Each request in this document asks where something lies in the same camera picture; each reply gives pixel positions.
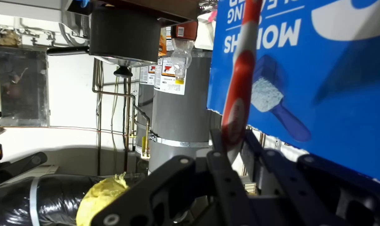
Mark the grey water heater tank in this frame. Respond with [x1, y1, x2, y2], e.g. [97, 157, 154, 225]
[149, 52, 211, 172]

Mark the blue detergent box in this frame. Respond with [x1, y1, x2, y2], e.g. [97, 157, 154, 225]
[206, 0, 380, 186]

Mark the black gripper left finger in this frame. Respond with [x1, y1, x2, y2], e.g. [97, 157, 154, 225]
[207, 130, 258, 226]

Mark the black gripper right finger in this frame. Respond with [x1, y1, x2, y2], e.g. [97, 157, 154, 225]
[243, 131, 349, 226]

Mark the black flexible duct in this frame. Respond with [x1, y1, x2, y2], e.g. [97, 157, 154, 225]
[0, 175, 100, 226]

